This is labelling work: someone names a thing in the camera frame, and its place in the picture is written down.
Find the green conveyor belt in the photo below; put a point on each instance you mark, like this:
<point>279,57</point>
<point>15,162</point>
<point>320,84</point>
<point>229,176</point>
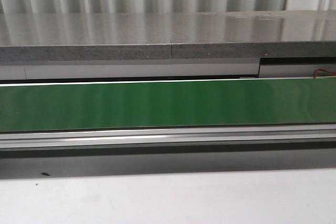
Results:
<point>117,105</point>

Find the grey speckled stone counter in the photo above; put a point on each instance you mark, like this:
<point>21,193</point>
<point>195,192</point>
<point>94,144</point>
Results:
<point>83,47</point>

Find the aluminium conveyor frame rail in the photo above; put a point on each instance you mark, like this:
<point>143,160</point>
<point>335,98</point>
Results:
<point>169,137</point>

